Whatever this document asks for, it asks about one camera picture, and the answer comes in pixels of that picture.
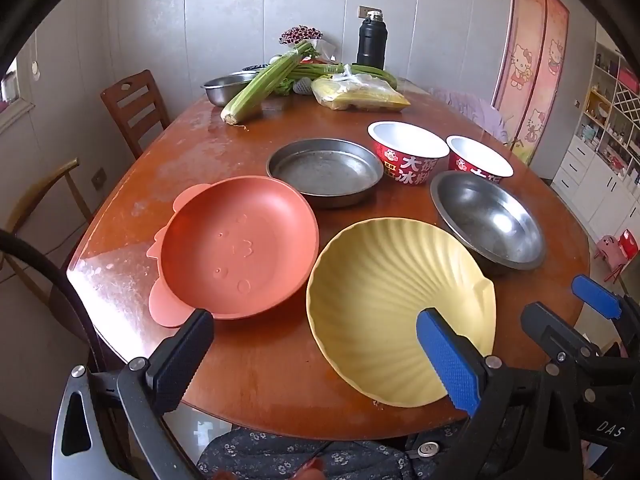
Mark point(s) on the pink child stool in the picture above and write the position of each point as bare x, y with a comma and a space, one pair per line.
610, 250

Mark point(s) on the yellow shell-shaped plate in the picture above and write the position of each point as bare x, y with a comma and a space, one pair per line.
380, 280

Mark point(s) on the purple cloth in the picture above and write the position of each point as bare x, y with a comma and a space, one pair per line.
475, 110

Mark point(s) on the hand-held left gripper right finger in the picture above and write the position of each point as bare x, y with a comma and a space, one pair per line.
450, 360

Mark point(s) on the dark floral clothing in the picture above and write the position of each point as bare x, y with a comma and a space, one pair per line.
280, 455

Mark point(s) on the steel pan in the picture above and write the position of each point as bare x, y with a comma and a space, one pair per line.
325, 170

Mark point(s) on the white foam-wrapped fruit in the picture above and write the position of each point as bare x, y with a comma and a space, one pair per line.
303, 87

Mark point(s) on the dark red flower bouquet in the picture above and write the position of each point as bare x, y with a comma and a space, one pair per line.
300, 35

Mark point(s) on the bundle of green stems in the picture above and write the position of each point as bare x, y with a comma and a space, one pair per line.
370, 72

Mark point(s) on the steel mixing bowl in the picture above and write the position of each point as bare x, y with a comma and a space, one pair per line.
222, 87

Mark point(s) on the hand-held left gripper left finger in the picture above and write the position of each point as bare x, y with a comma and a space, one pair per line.
180, 355

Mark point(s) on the brown wooden slat chair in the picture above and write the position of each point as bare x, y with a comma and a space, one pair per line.
132, 105

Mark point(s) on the white storage cabinet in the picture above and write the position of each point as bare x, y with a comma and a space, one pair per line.
590, 170

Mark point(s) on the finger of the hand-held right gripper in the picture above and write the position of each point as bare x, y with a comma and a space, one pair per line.
542, 322
595, 295

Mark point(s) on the large red paper bowl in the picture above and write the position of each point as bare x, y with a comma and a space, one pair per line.
405, 140

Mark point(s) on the light bentwood chair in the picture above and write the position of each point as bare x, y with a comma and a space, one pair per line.
50, 172

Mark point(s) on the celery bunch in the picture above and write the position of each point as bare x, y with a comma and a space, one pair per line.
255, 87

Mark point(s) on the small red paper bowl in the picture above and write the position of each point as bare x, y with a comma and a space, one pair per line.
477, 152

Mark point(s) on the plastic bag of yellow noodles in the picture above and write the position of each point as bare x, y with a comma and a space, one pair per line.
350, 95

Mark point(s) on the red packet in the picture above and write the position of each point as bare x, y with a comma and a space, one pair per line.
325, 61

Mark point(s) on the deep steel bowl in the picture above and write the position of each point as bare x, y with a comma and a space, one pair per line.
485, 220

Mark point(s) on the green leafy vegetable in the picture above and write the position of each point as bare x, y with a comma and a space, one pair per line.
284, 86

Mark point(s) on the black thermos flask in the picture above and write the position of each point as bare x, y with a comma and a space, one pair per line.
371, 42

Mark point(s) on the wall outlet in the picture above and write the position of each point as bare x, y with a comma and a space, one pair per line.
99, 178

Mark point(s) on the window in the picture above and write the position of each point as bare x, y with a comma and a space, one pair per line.
20, 107

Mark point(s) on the red child stool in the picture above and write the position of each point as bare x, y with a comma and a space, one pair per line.
631, 245

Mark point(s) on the pink cartoon sliding door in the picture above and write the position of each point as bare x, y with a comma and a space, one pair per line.
530, 60

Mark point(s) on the salmon pink eared plate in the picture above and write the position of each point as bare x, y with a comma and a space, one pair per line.
235, 250

